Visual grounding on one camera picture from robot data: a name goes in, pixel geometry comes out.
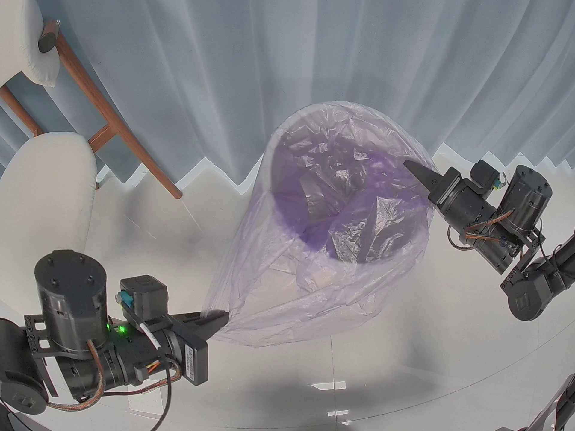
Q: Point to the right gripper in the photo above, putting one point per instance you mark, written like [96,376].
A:
[462,204]

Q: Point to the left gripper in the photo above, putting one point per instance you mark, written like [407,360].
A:
[193,357]

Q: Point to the purple plastic bag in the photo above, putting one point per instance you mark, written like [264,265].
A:
[251,285]

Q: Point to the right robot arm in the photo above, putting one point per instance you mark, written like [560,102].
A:
[525,195]

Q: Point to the white trash bin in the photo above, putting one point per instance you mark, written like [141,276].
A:
[287,279]

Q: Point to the pale blue curtain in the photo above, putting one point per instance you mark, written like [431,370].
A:
[269,38]

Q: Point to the white padded wooden chair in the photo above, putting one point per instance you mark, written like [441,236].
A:
[45,186]

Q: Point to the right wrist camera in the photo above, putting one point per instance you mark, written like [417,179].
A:
[485,175]

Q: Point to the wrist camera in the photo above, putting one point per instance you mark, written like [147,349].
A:
[485,175]
[143,299]

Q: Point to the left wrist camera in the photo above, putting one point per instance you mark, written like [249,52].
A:
[143,299]

